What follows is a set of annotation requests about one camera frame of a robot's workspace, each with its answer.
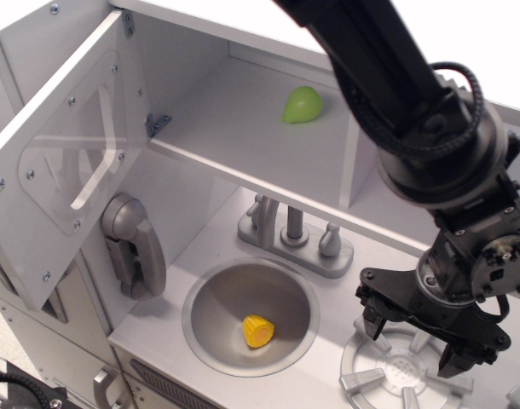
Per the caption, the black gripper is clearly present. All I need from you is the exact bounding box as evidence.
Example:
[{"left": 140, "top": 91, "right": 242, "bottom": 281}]
[{"left": 355, "top": 233, "right": 511, "bottom": 379}]

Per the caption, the white microwave door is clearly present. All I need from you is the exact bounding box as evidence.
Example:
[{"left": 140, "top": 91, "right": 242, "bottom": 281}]
[{"left": 0, "top": 9, "right": 149, "bottom": 311}]

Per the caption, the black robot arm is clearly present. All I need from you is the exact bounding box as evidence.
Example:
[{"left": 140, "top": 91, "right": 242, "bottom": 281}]
[{"left": 280, "top": 1, "right": 520, "bottom": 378}]

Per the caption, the grey stove burner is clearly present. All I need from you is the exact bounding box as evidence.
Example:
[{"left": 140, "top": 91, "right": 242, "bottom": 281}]
[{"left": 339, "top": 318, "right": 474, "bottom": 408}]

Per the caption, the grey toy faucet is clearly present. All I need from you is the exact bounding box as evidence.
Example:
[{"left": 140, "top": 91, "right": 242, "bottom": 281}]
[{"left": 238, "top": 194, "right": 354, "bottom": 279}]

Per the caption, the yellow toy corn piece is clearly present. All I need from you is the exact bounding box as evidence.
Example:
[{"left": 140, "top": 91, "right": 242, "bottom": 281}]
[{"left": 242, "top": 315, "right": 274, "bottom": 349}]

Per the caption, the metal sink bowl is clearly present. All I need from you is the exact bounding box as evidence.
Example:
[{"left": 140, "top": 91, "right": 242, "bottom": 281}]
[{"left": 182, "top": 257, "right": 320, "bottom": 377}]

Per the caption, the green toy pear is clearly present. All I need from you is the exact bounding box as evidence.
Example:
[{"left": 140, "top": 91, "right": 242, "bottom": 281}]
[{"left": 280, "top": 86, "right": 323, "bottom": 124}]

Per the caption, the grey toy wall phone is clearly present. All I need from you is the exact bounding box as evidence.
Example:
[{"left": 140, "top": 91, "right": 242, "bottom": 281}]
[{"left": 101, "top": 193, "right": 166, "bottom": 301}]

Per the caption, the grey oven door handle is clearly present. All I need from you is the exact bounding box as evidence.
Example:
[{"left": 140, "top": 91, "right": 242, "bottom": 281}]
[{"left": 93, "top": 369, "right": 121, "bottom": 409}]

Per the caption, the metal corner bracket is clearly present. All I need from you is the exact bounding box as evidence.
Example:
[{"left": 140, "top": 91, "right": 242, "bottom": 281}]
[{"left": 145, "top": 113, "right": 172, "bottom": 140}]

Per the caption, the black cable lower left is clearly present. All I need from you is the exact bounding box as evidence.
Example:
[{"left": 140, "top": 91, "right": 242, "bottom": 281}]
[{"left": 0, "top": 371, "right": 52, "bottom": 409}]

